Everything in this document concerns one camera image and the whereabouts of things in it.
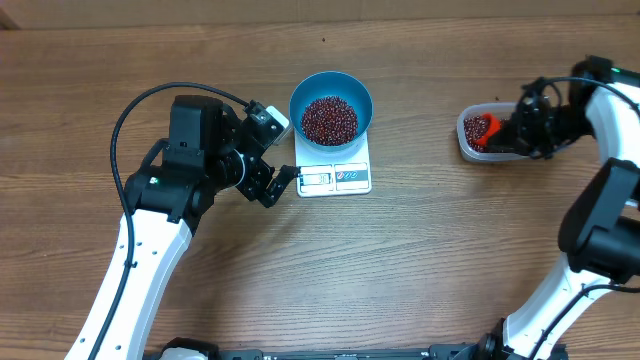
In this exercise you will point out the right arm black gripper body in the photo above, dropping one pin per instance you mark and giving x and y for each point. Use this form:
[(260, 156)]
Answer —
[(547, 129)]

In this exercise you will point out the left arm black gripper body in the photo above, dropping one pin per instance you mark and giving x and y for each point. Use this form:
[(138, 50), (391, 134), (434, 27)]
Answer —
[(255, 178)]

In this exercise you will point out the orange measuring scoop blue handle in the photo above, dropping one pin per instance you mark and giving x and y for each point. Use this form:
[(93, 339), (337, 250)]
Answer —
[(493, 126)]

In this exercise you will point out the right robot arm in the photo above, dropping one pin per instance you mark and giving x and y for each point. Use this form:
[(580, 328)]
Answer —
[(599, 246)]

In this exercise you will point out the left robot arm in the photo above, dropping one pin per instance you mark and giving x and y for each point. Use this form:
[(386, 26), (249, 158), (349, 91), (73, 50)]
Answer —
[(208, 149)]

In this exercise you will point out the white digital kitchen scale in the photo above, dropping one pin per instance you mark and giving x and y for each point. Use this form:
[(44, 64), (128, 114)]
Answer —
[(327, 173)]

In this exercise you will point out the red beans in bowl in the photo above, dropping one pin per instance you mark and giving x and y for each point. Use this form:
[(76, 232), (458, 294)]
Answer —
[(329, 121)]

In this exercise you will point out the blue metal bowl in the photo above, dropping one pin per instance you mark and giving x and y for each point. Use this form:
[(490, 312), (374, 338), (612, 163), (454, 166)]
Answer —
[(332, 83)]

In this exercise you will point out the clear plastic bean container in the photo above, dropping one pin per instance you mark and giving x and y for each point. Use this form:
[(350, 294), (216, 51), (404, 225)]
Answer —
[(501, 109)]

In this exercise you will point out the red beans in container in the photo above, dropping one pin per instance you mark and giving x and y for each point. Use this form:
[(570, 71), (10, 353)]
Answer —
[(474, 127)]

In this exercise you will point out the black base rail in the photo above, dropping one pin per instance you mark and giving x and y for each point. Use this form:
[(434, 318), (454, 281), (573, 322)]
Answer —
[(345, 354)]

